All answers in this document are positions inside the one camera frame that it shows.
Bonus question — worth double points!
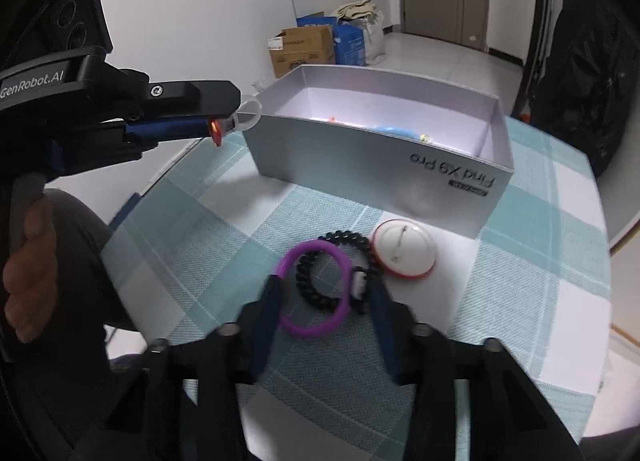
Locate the person's left hand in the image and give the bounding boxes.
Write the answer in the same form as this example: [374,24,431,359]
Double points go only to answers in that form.
[0,196,58,344]

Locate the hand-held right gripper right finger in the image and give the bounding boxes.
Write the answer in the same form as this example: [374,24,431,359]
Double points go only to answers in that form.
[369,283,586,461]

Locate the black spiral hair tie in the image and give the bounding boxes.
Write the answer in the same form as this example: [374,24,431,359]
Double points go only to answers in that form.
[320,230,383,282]
[295,251,372,314]

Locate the purple plastic ring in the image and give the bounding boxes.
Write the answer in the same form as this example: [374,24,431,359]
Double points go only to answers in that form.
[277,239,353,340]

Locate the white red-rimmed pin badge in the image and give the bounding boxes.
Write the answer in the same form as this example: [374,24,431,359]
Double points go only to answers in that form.
[372,218,437,280]

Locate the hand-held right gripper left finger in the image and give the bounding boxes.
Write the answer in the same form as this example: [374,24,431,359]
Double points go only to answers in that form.
[107,275,284,461]

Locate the silver cardboard box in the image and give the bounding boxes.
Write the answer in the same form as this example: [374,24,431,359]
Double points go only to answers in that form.
[241,65,516,239]

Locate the blue cardboard box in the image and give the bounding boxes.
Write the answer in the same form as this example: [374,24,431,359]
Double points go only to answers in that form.
[296,15,368,66]

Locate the black metal coat rack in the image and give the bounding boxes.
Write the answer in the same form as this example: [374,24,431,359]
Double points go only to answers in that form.
[520,0,561,116]

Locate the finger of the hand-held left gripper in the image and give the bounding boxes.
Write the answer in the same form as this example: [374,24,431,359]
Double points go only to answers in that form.
[125,80,243,120]
[117,117,217,162]

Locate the teal checkered tablecloth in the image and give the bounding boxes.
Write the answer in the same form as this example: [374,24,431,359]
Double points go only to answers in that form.
[100,116,613,461]

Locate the white plastic bag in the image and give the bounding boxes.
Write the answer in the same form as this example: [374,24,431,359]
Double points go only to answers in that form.
[360,11,387,66]

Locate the cream folded cloth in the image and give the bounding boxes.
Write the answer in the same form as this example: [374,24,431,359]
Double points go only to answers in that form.
[334,0,378,22]

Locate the brown cardboard box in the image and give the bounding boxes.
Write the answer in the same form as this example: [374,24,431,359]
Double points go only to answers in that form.
[267,25,336,79]

